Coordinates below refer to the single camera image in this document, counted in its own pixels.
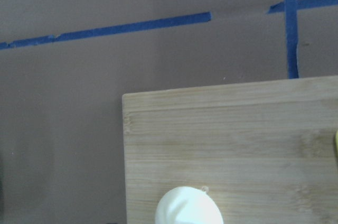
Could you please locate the wooden cutting board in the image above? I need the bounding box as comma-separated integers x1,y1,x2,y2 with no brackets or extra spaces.
122,76,337,223

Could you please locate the yellow plastic knife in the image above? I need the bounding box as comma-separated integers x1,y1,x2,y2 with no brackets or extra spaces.
334,130,338,159

